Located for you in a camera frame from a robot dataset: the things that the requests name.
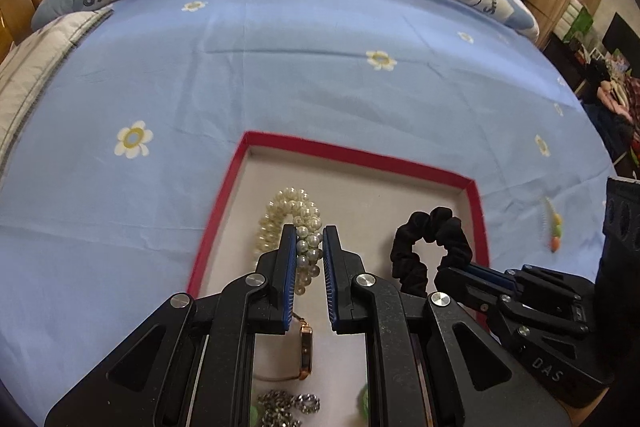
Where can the grey striped white blanket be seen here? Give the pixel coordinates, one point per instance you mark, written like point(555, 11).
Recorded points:
point(35, 67)

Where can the green and white boxes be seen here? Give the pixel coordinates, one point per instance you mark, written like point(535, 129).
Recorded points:
point(580, 19)

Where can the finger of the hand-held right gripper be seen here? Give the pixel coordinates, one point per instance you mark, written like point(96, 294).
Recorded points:
point(540, 284)
point(460, 287)

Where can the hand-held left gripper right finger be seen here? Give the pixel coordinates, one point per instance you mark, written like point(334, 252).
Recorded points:
point(330, 277)

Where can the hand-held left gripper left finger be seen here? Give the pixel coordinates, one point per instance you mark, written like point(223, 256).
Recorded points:
point(288, 277)

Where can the colourful pom-pom hair comb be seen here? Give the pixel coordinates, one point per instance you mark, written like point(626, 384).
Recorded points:
point(555, 232)

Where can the rose gold wristwatch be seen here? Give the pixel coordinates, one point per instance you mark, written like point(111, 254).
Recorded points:
point(306, 352)

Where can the black scrunchie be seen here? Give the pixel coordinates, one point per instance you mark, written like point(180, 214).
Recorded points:
point(407, 257)

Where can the pile of clothes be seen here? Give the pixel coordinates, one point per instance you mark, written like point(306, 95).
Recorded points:
point(615, 97)

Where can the red shallow box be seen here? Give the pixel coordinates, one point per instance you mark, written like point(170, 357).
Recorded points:
point(360, 192)

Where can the blue floral bed sheet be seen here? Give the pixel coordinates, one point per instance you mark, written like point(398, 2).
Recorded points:
point(300, 82)

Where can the black television screen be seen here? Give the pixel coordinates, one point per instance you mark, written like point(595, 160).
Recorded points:
point(622, 39)

